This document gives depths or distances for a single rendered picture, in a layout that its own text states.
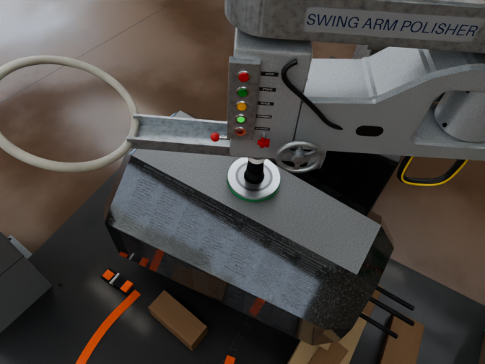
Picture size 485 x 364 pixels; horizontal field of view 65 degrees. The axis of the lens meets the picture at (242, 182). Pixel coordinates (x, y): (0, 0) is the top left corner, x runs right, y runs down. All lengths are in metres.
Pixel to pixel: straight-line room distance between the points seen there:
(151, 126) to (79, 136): 1.62
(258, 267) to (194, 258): 0.28
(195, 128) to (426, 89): 0.77
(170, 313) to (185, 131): 1.02
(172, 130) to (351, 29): 0.74
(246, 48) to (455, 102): 0.67
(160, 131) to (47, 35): 2.78
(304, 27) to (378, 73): 0.34
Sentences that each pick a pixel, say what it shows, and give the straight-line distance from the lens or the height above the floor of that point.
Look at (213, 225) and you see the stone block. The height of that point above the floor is 0.76.
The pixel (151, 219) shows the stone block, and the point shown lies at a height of 0.68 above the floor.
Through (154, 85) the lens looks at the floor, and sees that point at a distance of 3.32.
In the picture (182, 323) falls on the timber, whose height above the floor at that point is 0.13.
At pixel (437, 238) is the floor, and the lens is 2.76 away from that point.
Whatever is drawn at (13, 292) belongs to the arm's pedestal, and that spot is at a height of 0.22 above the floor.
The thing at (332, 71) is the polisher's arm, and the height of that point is 1.40.
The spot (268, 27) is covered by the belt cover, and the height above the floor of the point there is 1.61.
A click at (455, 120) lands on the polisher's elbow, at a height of 1.31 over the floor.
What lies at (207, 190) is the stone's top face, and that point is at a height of 0.83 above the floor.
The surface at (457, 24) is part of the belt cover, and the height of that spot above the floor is 1.65.
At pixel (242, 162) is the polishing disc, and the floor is 0.89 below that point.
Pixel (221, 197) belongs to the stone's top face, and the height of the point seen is 0.83.
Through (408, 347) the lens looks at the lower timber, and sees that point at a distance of 2.30.
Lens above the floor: 2.12
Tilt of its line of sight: 54 degrees down
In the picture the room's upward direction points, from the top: 5 degrees clockwise
